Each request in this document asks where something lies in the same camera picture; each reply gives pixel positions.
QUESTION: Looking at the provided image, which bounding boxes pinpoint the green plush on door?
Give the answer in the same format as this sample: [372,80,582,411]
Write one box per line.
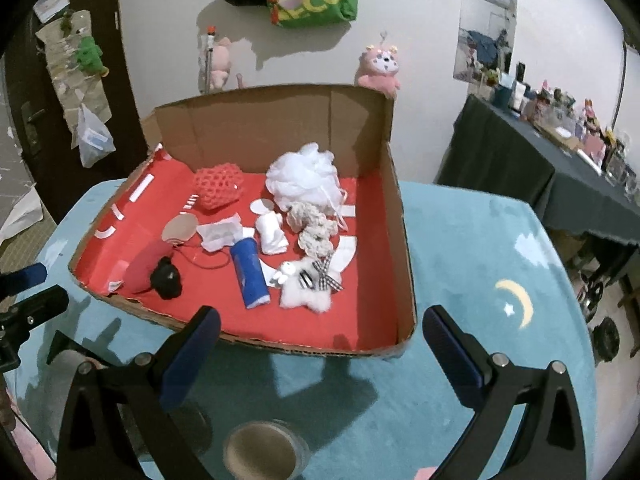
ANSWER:
[75,36,108,77]

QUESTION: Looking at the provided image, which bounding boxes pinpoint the red cushion with black pompom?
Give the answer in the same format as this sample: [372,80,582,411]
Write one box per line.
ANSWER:
[122,240,182,300]

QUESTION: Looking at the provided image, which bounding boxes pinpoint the plastic bag on door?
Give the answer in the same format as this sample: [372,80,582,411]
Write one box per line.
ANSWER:
[76,104,116,169]

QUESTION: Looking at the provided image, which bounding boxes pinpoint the red cardboard box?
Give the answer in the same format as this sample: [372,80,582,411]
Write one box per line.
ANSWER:
[70,84,418,358]

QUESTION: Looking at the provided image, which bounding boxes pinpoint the white mesh bath pouf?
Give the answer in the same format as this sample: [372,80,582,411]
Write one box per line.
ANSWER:
[265,142,345,212]

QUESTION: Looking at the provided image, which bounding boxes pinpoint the white tissue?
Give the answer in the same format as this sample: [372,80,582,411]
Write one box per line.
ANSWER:
[255,211,288,256]

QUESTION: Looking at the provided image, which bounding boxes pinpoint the white tissue pack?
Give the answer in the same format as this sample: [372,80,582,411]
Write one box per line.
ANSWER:
[196,214,244,252]

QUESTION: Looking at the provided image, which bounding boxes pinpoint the pink plush toy on wall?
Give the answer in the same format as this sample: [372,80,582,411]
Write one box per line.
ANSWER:
[356,32,400,100]

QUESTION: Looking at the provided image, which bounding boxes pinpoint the wall mirror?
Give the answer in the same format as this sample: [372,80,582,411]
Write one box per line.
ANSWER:
[454,0,518,82]

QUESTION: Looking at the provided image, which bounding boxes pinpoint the blue cylinder roll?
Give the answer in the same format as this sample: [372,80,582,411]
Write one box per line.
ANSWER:
[230,237,270,309]

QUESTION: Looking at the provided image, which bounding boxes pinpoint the dark cloth covered side table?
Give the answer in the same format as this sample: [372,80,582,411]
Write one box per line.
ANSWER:
[436,96,639,245]

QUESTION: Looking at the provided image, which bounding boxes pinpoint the red foam net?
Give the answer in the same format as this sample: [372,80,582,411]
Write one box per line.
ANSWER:
[193,162,244,210]

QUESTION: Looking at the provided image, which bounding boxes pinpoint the white furry star bow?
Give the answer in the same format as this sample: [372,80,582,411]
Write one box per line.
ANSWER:
[277,257,343,314]

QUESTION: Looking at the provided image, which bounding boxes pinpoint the teal plush tablecloth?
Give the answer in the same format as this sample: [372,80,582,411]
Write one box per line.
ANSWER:
[9,181,597,479]

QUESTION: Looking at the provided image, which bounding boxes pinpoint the small glass jar gold beads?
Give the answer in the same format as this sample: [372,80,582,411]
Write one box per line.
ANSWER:
[222,420,311,480]

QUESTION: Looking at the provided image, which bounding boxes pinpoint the pink pig plush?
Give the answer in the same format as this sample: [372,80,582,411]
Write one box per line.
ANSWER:
[203,37,232,93]

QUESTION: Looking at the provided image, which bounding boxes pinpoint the cream scrunchie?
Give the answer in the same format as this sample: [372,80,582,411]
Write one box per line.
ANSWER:
[286,202,338,259]

